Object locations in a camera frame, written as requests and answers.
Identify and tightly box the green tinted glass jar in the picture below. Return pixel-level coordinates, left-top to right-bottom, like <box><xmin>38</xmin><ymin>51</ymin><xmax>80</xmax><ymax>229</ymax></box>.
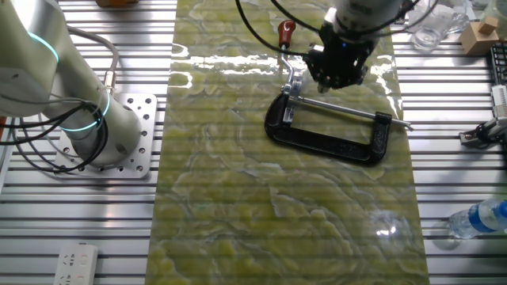
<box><xmin>490</xmin><ymin>0</ymin><xmax>507</xmax><ymax>40</ymax></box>

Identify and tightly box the black C-clamp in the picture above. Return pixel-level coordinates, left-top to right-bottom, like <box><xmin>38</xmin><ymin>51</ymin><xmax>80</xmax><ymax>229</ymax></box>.
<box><xmin>264</xmin><ymin>91</ymin><xmax>415</xmax><ymax>166</ymax></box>

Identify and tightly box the silver lever with red handle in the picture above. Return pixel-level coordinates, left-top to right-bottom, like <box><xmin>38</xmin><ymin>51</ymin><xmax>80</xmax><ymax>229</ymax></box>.
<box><xmin>276</xmin><ymin>19</ymin><xmax>305</xmax><ymax>124</ymax></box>

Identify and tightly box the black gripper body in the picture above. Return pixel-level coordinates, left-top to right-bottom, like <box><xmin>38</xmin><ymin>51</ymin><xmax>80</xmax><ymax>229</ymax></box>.
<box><xmin>303</xmin><ymin>21</ymin><xmax>375</xmax><ymax>90</ymax></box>

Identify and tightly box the green marble pattern mat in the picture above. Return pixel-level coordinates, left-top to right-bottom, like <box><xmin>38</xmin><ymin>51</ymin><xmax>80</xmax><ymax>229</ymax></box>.
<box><xmin>144</xmin><ymin>0</ymin><xmax>431</xmax><ymax>285</ymax></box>

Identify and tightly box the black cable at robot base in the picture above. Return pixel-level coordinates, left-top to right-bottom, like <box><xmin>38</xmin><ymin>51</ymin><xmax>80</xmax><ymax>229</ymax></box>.
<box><xmin>0</xmin><ymin>101</ymin><xmax>110</xmax><ymax>175</ymax></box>

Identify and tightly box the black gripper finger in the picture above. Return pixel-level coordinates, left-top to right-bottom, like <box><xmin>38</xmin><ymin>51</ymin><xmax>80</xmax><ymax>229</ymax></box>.
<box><xmin>334</xmin><ymin>74</ymin><xmax>357</xmax><ymax>91</ymax></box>
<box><xmin>314</xmin><ymin>73</ymin><xmax>332</xmax><ymax>94</ymax></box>

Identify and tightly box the clear glass mug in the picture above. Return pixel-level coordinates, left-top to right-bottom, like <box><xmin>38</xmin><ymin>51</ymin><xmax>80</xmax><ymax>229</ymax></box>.
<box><xmin>410</xmin><ymin>0</ymin><xmax>471</xmax><ymax>52</ymax></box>

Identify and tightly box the white power strip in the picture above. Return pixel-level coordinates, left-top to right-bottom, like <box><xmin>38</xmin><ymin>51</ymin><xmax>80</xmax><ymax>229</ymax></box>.
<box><xmin>53</xmin><ymin>243</ymin><xmax>99</xmax><ymax>285</ymax></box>

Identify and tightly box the small wooden block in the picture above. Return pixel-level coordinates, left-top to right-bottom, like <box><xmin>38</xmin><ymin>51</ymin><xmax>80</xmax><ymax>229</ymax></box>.
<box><xmin>478</xmin><ymin>15</ymin><xmax>499</xmax><ymax>36</ymax></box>

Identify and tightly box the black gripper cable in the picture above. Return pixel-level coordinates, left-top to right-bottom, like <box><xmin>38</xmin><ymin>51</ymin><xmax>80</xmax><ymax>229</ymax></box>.
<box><xmin>234</xmin><ymin>0</ymin><xmax>314</xmax><ymax>57</ymax></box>
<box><xmin>270</xmin><ymin>0</ymin><xmax>324</xmax><ymax>35</ymax></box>

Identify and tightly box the silver depth camera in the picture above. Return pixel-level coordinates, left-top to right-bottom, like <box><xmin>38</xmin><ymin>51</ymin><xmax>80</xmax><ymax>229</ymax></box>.
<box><xmin>490</xmin><ymin>84</ymin><xmax>507</xmax><ymax>120</ymax></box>

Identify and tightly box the grey cable with metal connector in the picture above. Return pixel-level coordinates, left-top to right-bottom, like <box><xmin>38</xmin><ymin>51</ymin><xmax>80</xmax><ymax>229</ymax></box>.
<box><xmin>65</xmin><ymin>25</ymin><xmax>120</xmax><ymax>97</ymax></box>

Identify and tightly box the clear water bottle blue label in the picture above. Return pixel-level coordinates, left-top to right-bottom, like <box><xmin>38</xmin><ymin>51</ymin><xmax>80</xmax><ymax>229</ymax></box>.
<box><xmin>448</xmin><ymin>199</ymin><xmax>507</xmax><ymax>240</ymax></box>

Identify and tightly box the large wooden block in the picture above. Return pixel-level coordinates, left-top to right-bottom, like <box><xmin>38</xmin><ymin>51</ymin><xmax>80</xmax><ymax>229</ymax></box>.
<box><xmin>459</xmin><ymin>21</ymin><xmax>500</xmax><ymax>56</ymax></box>

